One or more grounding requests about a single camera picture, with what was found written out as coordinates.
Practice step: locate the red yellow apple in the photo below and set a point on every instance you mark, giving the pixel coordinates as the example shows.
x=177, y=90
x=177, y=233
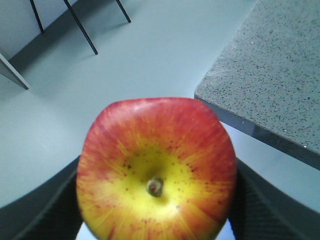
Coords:
x=156, y=169

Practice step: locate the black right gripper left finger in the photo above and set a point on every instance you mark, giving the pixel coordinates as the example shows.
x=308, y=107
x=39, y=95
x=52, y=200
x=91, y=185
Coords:
x=49, y=212

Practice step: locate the black metal stand leg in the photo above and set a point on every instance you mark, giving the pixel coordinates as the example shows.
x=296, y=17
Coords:
x=79, y=24

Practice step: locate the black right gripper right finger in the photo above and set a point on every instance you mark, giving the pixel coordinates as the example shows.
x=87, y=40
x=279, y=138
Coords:
x=260, y=211

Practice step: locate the grey speckled kitchen counter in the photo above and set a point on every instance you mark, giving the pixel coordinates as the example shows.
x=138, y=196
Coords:
x=266, y=81

